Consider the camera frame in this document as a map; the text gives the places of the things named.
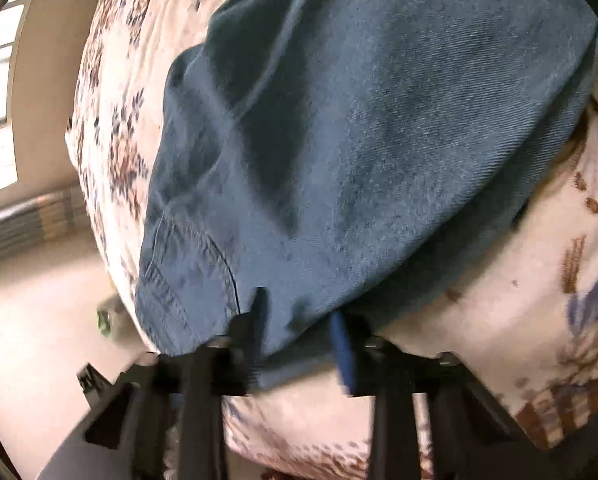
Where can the floral printed blanket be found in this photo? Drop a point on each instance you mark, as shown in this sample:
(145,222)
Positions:
(479,290)

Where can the small green object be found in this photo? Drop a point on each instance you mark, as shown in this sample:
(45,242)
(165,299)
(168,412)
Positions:
(106,320)

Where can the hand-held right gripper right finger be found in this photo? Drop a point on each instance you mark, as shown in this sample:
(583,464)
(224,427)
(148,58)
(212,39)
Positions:
(341,355)

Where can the blue denim pants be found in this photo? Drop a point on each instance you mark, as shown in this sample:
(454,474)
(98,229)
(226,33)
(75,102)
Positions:
(359,160)

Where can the ribbed radiator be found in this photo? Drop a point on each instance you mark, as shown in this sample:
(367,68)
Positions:
(24,225)

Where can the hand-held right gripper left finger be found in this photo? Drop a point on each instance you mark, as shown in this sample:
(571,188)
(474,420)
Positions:
(257,327)

